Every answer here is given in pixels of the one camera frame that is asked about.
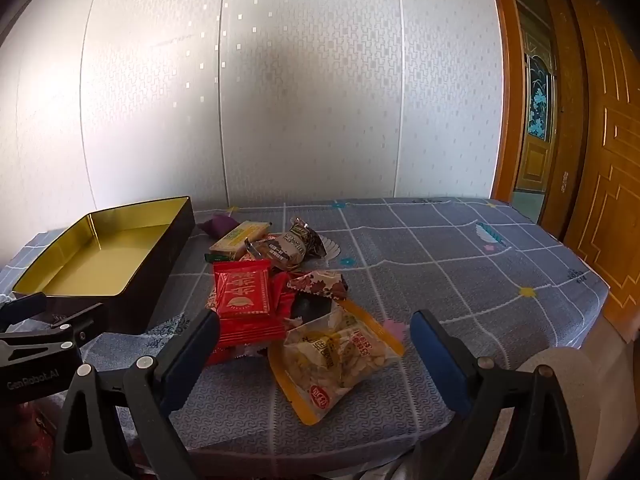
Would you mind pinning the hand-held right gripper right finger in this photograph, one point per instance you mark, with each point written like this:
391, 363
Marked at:
440, 360

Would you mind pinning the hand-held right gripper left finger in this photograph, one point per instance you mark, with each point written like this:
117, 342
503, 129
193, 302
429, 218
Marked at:
190, 360

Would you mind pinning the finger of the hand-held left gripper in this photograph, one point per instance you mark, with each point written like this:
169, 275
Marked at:
75, 325
22, 310

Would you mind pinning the shiny red foil packet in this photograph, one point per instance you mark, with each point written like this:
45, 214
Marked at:
250, 330

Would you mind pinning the black gold tin box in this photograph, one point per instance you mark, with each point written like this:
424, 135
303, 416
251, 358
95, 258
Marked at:
100, 260

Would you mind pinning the red square snack packet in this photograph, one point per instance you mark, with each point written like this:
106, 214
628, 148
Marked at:
242, 287

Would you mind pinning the orange-edged peanut bag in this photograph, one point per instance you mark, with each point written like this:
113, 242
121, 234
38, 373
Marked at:
330, 360

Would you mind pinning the green-ended cracker packet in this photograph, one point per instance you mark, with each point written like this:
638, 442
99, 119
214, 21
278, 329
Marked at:
240, 235

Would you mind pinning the purple snack packet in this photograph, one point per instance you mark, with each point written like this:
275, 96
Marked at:
217, 225

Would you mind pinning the brown sesame paste packet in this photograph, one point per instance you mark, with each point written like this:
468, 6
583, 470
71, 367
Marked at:
280, 250

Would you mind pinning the brown white flowered packet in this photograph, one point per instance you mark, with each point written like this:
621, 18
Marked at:
320, 282

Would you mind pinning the silver brown foil packet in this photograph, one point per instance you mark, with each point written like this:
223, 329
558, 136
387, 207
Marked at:
307, 235

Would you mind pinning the red cloth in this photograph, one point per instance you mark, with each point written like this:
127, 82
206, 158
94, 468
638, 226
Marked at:
25, 440

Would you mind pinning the red orange snack packet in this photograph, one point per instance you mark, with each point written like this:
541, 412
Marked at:
282, 295

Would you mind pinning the carved wooden door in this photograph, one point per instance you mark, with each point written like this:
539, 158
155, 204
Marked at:
610, 160

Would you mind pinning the glass panel inner door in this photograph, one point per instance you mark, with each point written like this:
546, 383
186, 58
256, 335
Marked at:
537, 100

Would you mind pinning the narrow wooden door leaf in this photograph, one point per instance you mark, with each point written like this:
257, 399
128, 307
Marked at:
567, 110

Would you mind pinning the wooden door frame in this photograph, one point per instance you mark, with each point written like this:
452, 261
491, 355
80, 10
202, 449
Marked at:
507, 110

